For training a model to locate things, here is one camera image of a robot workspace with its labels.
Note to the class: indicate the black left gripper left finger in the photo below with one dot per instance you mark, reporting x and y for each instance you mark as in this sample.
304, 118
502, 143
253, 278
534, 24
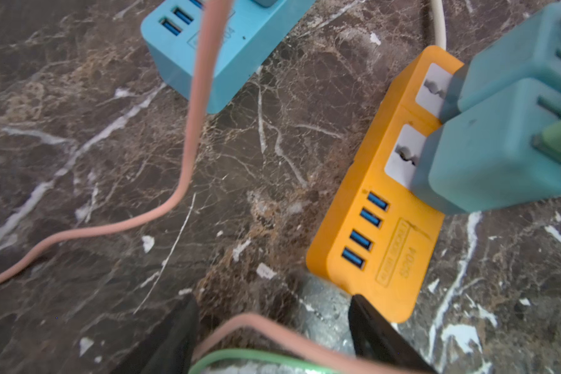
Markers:
169, 347

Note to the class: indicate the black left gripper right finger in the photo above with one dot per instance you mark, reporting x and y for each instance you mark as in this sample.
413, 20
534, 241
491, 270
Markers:
375, 339

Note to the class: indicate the teal USB charger adapter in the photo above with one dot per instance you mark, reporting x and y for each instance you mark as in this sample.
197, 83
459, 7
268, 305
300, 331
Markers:
530, 50
483, 159

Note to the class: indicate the orange power strip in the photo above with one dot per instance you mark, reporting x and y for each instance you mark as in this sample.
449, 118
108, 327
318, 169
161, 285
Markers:
377, 237

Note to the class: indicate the blue power strip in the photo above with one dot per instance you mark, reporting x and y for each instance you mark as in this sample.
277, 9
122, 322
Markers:
253, 30

